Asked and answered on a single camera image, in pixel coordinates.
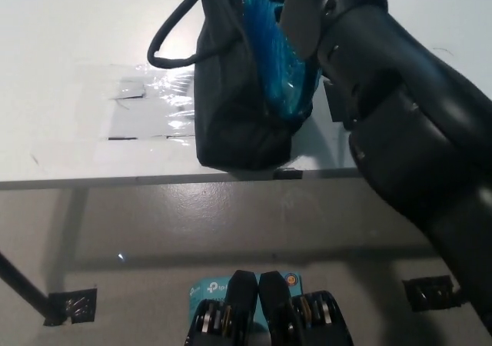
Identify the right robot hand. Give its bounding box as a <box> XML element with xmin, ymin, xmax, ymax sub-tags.
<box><xmin>268</xmin><ymin>0</ymin><xmax>328</xmax><ymax>57</ymax></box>

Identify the blue plastic-wrapped plate stack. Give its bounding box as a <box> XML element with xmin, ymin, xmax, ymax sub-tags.
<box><xmin>241</xmin><ymin>0</ymin><xmax>323</xmax><ymax>122</ymax></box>

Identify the black insulated tote bag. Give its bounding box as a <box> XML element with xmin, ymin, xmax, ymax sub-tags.
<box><xmin>148</xmin><ymin>0</ymin><xmax>314</xmax><ymax>171</ymax></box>

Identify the large black tape patch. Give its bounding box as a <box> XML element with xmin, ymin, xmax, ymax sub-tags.
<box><xmin>322</xmin><ymin>78</ymin><xmax>347</xmax><ymax>125</ymax></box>

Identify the small black tape strip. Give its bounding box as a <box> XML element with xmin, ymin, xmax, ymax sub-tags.
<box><xmin>273</xmin><ymin>167</ymin><xmax>304</xmax><ymax>181</ymax></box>

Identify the clear plastic tape sheet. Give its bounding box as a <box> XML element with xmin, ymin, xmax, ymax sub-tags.
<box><xmin>76</xmin><ymin>63</ymin><xmax>199</xmax><ymax>141</ymax></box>

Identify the grey tape piece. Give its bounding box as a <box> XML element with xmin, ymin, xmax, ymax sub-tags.
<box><xmin>111</xmin><ymin>77</ymin><xmax>148</xmax><ymax>101</ymax></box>

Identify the teal tp-link box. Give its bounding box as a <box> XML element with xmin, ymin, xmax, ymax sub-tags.
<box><xmin>188</xmin><ymin>271</ymin><xmax>305</xmax><ymax>324</ymax></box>

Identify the black floor tape patch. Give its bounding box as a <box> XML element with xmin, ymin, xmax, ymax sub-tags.
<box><xmin>42</xmin><ymin>287</ymin><xmax>98</xmax><ymax>327</ymax></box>
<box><xmin>401</xmin><ymin>274</ymin><xmax>464</xmax><ymax>313</ymax></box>

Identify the black table leg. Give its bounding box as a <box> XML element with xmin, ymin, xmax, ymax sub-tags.
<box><xmin>0</xmin><ymin>250</ymin><xmax>52</xmax><ymax>321</ymax></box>

